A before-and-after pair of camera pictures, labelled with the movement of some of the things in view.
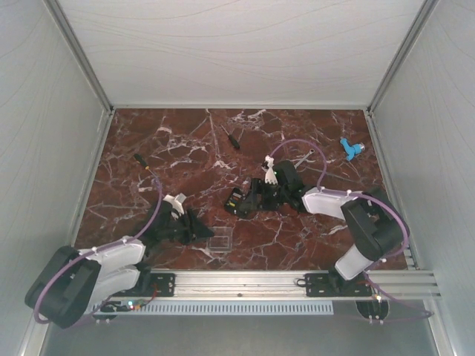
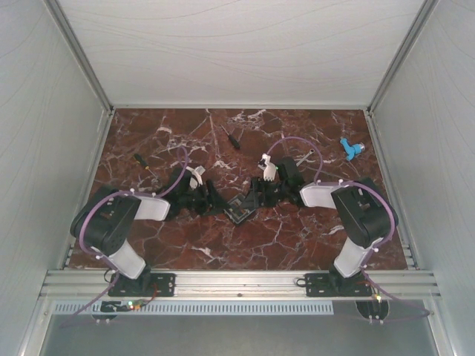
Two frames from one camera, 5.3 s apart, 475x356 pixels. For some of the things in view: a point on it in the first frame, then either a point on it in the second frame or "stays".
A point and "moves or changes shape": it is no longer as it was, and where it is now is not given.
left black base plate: (162, 285) stays
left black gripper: (194, 227) → (214, 199)
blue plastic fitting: (351, 150) stays
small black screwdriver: (234, 142) stays
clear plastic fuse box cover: (221, 242) → (235, 210)
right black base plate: (321, 285) stays
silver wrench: (304, 158) stays
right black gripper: (251, 202) stays
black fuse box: (234, 199) moves or changes shape
